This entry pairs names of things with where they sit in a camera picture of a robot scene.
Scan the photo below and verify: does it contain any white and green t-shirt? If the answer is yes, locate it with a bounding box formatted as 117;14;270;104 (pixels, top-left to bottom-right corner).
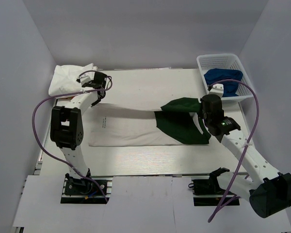
88;97;211;147

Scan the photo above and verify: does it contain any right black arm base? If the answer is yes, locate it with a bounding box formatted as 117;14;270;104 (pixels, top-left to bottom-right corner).
188;168;229;207

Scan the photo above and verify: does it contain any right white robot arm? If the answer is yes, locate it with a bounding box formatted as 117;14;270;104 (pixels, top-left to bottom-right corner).
201;94;291;218

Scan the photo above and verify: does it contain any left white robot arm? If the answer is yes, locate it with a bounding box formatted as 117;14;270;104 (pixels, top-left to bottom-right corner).
50;70;111;194

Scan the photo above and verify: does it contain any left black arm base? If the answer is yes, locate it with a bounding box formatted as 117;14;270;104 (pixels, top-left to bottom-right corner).
60;177;112;204

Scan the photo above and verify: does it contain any blue t-shirt in basket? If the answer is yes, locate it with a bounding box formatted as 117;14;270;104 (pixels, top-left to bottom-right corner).
203;68;244;98

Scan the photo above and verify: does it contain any white plastic basket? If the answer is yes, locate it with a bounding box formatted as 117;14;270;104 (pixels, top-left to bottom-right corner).
196;53;253;102

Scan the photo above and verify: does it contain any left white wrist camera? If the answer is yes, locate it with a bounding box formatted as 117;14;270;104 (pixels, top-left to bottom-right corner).
77;75;93;87

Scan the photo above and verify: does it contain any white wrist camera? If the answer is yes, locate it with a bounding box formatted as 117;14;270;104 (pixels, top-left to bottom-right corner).
209;83;224;98
77;75;93;87

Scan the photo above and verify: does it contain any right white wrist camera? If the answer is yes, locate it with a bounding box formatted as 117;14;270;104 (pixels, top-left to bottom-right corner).
209;83;224;98

